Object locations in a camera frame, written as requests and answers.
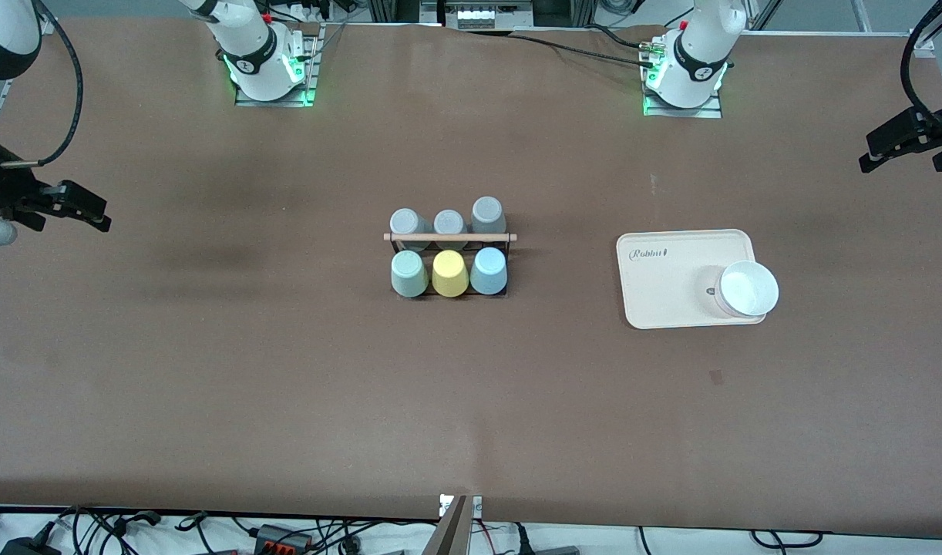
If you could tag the grey power strip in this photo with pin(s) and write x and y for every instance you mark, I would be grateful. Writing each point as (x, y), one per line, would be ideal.
(476, 17)

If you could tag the light blue cup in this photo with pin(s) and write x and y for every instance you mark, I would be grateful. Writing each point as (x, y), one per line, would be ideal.
(488, 271)

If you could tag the white stand bracket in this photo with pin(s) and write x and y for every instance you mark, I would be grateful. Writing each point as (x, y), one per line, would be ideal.
(476, 506)

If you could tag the grey camera stand pole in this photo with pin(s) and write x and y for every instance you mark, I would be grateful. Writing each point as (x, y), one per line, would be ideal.
(448, 532)

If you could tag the black orange power adapter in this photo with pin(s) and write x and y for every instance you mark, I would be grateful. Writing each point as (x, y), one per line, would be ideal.
(282, 538)

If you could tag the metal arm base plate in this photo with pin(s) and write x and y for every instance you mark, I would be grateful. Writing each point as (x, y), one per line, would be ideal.
(683, 113)
(313, 69)

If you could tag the white bowl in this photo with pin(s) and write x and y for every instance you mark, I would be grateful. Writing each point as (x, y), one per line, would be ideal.
(748, 289)

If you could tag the cream plastic tray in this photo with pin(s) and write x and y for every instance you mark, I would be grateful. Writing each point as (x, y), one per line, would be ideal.
(671, 297)

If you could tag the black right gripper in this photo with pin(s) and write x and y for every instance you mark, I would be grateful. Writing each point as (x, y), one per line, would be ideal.
(2, 187)

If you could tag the yellow cup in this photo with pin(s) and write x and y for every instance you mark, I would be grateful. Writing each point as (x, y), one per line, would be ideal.
(449, 276)

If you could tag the aluminium frame rail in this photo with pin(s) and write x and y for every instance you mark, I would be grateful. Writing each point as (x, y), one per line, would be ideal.
(924, 38)
(5, 92)

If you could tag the grey cup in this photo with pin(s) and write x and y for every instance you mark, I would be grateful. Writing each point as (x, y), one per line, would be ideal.
(488, 214)
(406, 222)
(449, 222)

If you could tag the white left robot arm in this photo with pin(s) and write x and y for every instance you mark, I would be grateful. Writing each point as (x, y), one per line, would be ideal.
(694, 62)

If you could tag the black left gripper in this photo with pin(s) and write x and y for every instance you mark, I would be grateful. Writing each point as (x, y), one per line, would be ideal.
(927, 128)

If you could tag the mint green cup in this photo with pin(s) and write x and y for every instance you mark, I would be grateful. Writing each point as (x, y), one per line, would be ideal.
(409, 274)

